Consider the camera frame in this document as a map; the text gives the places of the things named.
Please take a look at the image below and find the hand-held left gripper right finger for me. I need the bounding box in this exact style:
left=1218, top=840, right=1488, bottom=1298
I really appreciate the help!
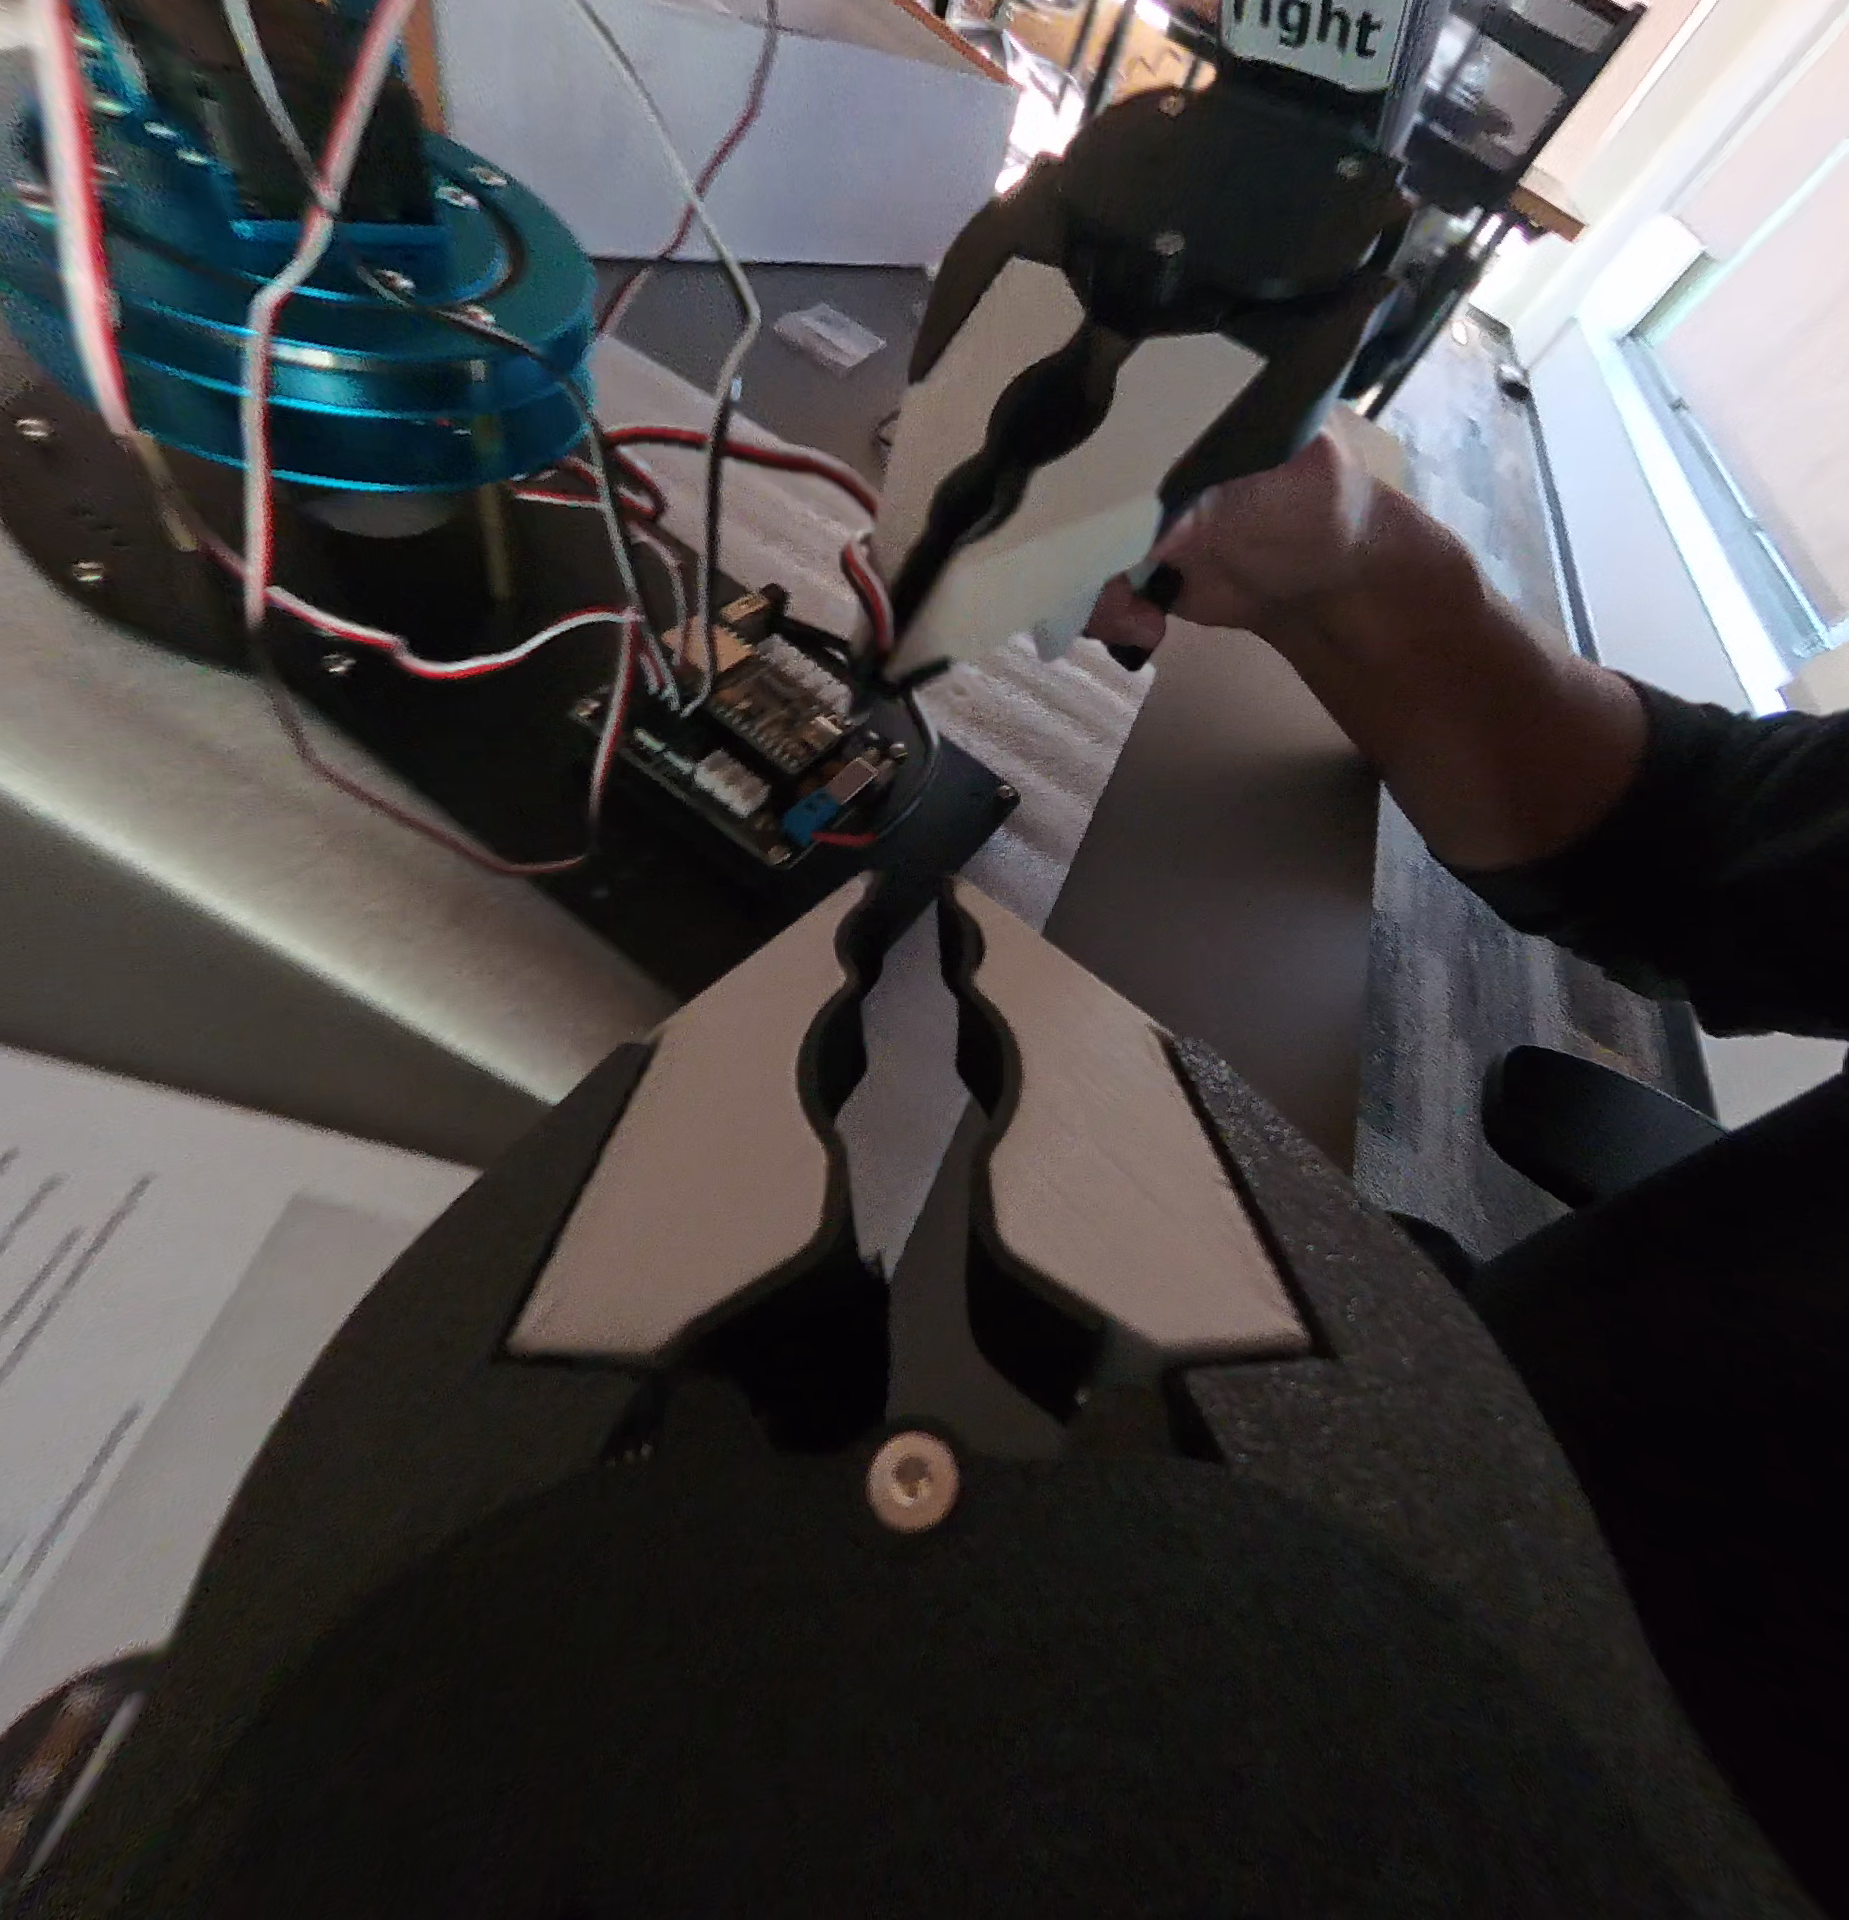
left=939, top=883, right=1318, bottom=1363

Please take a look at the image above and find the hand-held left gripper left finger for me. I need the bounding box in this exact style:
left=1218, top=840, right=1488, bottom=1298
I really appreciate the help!
left=506, top=877, right=882, bottom=1363

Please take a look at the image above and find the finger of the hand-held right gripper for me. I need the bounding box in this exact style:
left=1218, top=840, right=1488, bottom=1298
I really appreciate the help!
left=876, top=255, right=1125, bottom=678
left=894, top=332, right=1271, bottom=683

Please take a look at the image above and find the red white black servo cable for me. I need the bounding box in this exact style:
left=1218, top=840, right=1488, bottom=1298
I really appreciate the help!
left=233, top=0, right=686, bottom=720
left=26, top=0, right=192, bottom=556
left=610, top=424, right=960, bottom=709
left=256, top=601, right=642, bottom=877
left=570, top=0, right=782, bottom=712

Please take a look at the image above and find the black circuit board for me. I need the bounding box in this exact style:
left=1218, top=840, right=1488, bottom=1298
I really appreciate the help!
left=570, top=590, right=941, bottom=874

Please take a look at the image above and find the person's right forearm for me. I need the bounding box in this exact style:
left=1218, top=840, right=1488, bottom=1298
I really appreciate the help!
left=1388, top=623, right=1849, bottom=1044

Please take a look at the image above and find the person's right hand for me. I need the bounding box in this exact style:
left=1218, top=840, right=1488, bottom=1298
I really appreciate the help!
left=1087, top=435, right=1557, bottom=820

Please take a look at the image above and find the clear plastic screw bag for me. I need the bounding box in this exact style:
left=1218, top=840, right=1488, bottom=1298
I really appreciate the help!
left=772, top=299, right=890, bottom=365

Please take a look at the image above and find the white cardboard box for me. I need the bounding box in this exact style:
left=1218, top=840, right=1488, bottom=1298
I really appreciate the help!
left=428, top=0, right=1024, bottom=272

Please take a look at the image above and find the white foam sheet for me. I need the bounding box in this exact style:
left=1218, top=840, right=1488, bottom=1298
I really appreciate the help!
left=0, top=338, right=1167, bottom=1269

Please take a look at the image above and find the black chair armrest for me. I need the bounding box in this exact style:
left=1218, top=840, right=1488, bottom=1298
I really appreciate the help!
left=1478, top=1043, right=1728, bottom=1209

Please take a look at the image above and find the white instruction sheet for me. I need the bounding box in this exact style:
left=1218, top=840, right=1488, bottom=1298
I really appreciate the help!
left=0, top=1034, right=483, bottom=1697

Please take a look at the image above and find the bright window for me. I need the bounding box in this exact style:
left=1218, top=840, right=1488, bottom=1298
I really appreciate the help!
left=1466, top=0, right=1849, bottom=712

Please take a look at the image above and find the person's dark clothed body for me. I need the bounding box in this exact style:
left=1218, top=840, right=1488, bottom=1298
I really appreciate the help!
left=1466, top=1034, right=1849, bottom=1920

